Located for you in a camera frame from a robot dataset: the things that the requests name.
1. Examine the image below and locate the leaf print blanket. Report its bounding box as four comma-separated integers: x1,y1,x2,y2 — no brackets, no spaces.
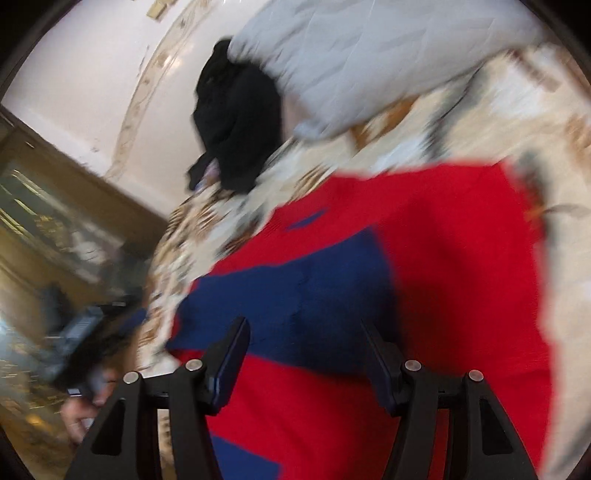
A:
139,41,591,480

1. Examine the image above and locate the grey quilted pillow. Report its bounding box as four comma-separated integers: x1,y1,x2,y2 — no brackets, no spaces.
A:
228,0,550,141

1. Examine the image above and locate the person's left hand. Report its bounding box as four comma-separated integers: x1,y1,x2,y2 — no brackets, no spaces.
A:
60,364,116,446

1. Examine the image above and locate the red and blue sweater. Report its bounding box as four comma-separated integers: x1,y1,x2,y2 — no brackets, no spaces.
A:
166,159,555,480

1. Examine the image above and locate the wooden glass-door cabinet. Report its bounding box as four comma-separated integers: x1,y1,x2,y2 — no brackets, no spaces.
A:
0,104,169,462

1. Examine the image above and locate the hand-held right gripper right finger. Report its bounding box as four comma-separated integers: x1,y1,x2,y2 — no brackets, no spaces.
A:
361,320,539,480

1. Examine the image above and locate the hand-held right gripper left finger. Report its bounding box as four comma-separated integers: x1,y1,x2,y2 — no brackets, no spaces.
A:
65,318,251,480

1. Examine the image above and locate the black cloth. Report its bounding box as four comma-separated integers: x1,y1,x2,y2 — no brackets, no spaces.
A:
187,39,283,193

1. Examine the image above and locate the lilac cloth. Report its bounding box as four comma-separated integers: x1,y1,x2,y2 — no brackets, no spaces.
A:
196,159,220,190

